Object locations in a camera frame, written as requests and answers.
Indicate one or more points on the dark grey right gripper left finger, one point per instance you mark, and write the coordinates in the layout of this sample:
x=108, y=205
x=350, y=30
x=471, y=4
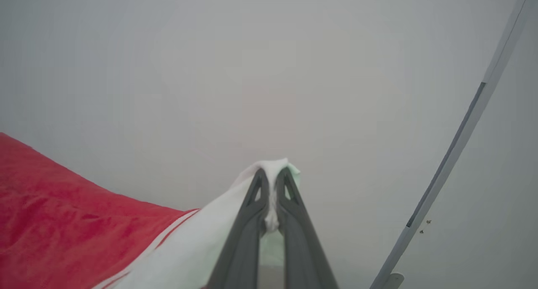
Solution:
x=246, y=243

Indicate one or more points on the grey slanted metal bar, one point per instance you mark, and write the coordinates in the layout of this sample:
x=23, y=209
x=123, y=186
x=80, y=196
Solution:
x=453, y=152

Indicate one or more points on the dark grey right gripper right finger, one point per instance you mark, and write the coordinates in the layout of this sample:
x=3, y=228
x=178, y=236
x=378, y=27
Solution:
x=302, y=251

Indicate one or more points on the red and white garment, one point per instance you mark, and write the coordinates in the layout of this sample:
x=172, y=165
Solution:
x=63, y=222

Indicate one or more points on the grey metal bar bracket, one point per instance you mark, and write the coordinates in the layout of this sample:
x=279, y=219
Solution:
x=393, y=281

